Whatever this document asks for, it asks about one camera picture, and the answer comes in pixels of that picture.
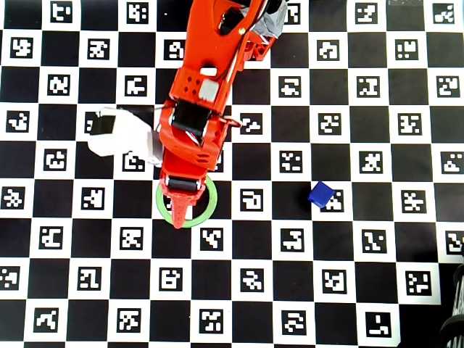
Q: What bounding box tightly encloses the black white marker checkerboard mat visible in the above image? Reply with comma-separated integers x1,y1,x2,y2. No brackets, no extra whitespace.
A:
0,0,464,344

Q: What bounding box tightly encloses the blue cube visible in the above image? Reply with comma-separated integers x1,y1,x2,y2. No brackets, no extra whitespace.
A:
307,181,336,211

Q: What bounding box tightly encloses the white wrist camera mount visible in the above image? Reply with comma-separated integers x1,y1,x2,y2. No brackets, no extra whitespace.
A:
86,107,165,168

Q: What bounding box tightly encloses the grey duct tape wrap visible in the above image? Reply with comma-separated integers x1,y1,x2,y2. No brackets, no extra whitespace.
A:
253,2,288,39

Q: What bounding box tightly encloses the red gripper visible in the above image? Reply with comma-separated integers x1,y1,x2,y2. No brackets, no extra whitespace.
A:
159,130,223,230

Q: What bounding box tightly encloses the green flat ring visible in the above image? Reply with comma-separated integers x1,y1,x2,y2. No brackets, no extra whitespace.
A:
155,173,219,229

